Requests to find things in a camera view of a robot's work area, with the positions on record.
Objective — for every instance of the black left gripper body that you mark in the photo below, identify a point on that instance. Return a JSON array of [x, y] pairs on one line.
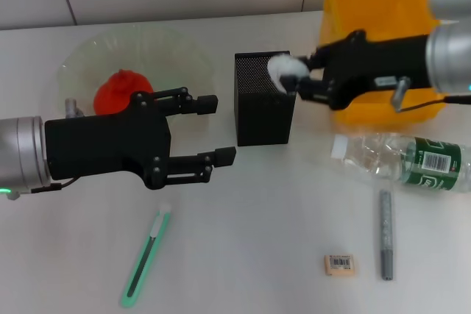
[[106, 145]]

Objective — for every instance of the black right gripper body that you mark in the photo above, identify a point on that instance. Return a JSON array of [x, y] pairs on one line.
[[375, 62]]

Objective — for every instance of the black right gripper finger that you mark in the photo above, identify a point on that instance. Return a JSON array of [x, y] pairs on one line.
[[316, 58], [312, 89]]

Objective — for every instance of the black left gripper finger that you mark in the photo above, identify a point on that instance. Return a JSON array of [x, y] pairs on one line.
[[224, 156], [206, 104]]

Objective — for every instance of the white paper ball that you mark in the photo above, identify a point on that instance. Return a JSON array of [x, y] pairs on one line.
[[283, 65]]

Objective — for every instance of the red-orange knitted toy orange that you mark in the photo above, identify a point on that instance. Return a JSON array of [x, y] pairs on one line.
[[114, 93]]

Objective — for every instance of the clear green-label water bottle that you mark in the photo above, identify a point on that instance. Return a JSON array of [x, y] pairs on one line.
[[434, 167]]

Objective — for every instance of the black mesh pen holder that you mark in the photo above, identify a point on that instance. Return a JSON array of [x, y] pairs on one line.
[[265, 123]]

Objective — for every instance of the green glass fruit plate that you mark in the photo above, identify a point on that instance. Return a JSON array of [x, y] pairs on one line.
[[176, 56]]

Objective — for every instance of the green utility knife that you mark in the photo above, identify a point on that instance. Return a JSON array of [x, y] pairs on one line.
[[145, 255]]

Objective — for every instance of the beige eraser with barcode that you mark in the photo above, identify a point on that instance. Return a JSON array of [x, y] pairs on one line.
[[339, 265]]

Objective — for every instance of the grey glitter pen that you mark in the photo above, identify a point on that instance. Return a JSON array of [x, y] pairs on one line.
[[386, 240]]

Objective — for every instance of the yellow plastic bin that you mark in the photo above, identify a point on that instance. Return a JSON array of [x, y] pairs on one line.
[[379, 5]]

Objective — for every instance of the silver right wrist post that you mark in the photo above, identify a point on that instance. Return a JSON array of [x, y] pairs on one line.
[[400, 93]]

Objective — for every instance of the silver wrist post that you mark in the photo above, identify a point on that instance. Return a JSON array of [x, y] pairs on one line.
[[400, 93], [71, 108]]

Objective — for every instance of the silver left wrist post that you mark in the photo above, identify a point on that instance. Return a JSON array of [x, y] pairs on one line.
[[71, 108]]

